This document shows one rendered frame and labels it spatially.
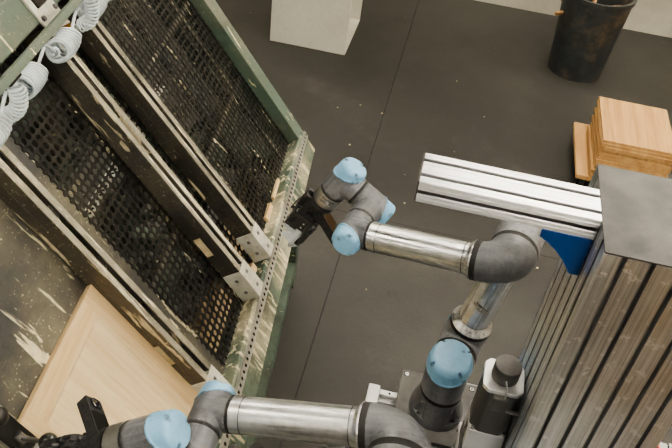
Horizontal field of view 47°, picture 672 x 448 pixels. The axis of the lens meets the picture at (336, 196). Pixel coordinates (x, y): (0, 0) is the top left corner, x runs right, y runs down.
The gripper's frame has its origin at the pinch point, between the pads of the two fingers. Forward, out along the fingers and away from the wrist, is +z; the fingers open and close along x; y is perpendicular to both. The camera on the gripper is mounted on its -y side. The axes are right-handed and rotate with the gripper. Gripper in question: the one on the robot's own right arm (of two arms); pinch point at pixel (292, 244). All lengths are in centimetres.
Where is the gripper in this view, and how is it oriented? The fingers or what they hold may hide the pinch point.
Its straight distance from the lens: 221.2
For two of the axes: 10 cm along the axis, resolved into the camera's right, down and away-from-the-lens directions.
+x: -2.1, 6.1, -7.7
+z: -5.4, 5.8, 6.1
